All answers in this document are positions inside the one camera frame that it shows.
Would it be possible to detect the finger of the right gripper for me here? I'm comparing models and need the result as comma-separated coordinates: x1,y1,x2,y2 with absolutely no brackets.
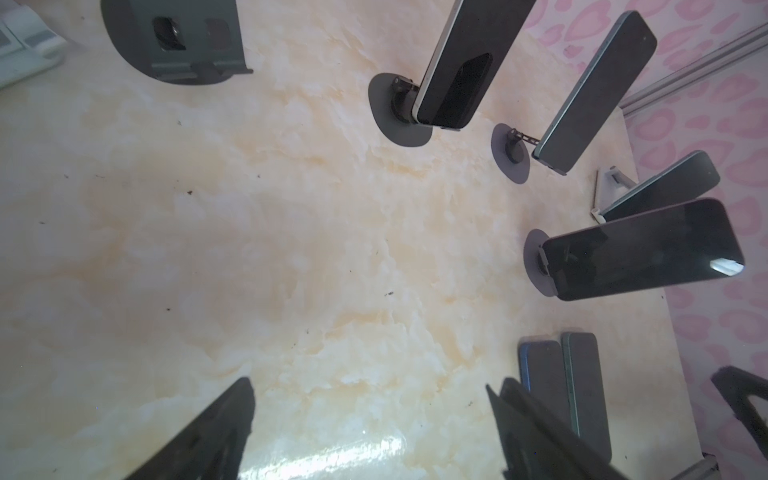
711,366,767,458

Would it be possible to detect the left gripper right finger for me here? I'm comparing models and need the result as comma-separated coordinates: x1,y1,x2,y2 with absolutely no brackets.
485,378,625,480

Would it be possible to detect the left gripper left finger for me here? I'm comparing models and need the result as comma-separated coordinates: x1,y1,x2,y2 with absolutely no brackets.
127,377,256,480

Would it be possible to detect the black phone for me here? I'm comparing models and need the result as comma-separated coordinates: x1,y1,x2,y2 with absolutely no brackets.
561,332,612,463
603,150,721,223
411,0,535,130
518,340,571,427
532,10,657,175

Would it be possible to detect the pink-edged phone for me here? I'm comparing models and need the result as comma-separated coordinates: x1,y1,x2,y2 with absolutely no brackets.
539,198,746,301

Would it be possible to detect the dark stand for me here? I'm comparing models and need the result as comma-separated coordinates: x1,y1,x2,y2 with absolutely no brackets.
491,123,540,185
368,73,432,148
100,0,253,86

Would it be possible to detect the white phone stand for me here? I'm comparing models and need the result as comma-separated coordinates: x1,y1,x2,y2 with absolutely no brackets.
1,1,68,89

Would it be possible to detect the back right white stand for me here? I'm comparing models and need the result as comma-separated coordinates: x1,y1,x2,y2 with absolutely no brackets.
591,166,637,224

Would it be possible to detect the right corner aluminium post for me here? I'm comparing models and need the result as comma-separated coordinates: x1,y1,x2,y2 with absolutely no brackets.
619,24,767,117

